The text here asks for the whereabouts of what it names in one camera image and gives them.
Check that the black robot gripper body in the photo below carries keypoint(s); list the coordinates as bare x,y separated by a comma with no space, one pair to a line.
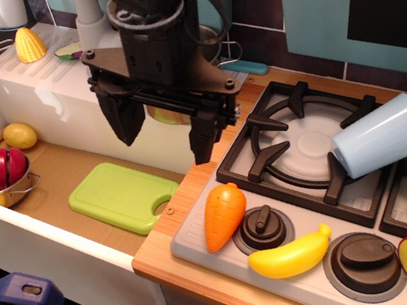
160,60

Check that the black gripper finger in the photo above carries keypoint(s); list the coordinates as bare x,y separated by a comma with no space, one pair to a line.
206,130
124,115

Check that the orange toy carrot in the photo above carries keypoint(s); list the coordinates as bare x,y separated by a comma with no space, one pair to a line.
224,210

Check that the grey toy faucet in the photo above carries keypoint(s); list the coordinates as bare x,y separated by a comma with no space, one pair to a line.
94,27

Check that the green plastic cutting board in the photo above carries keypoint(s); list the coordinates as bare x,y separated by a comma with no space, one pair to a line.
122,197

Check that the black left burner grate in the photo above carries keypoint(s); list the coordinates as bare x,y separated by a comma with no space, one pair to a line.
285,152

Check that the purple toy eggplant slice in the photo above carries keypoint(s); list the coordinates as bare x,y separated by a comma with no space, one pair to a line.
69,52

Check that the yellow toy lemon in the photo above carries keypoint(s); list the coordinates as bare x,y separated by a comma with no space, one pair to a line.
19,135

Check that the dark left stove knob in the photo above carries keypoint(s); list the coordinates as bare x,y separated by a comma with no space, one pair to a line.
263,228

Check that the dark stove knob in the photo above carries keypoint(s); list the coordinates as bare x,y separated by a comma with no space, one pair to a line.
364,267
263,228

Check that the yellow toy corn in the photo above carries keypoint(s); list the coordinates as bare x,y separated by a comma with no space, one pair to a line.
29,46

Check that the small steel colander bowl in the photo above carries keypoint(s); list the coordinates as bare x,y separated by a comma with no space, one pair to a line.
15,193

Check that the red sliced toy fruit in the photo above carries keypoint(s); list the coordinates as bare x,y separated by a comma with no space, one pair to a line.
0,168

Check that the white cup upside down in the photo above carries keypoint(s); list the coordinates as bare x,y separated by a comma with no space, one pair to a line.
13,15

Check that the yellow toy banana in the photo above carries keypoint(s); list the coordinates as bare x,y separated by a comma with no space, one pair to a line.
294,258

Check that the light blue plastic cup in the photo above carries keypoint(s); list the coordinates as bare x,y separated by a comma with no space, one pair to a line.
374,141

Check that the blue clamp tool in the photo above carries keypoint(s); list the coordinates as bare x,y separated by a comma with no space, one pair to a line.
24,289

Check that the dark middle stove knob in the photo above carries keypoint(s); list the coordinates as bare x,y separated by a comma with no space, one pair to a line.
364,267

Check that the teal utensil handle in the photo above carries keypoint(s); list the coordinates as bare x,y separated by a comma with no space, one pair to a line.
245,66

